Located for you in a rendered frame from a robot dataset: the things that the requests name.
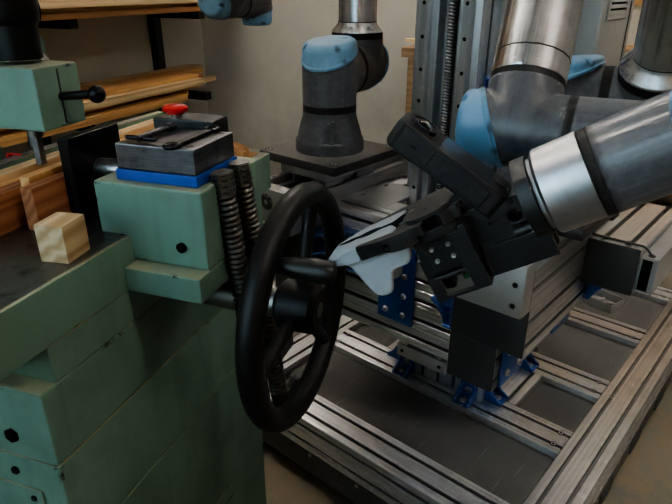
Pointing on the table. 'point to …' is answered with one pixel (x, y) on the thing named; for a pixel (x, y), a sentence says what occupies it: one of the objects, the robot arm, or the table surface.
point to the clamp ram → (87, 162)
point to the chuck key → (153, 133)
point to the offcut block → (62, 237)
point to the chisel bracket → (38, 95)
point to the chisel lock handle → (85, 94)
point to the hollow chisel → (39, 150)
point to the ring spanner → (190, 138)
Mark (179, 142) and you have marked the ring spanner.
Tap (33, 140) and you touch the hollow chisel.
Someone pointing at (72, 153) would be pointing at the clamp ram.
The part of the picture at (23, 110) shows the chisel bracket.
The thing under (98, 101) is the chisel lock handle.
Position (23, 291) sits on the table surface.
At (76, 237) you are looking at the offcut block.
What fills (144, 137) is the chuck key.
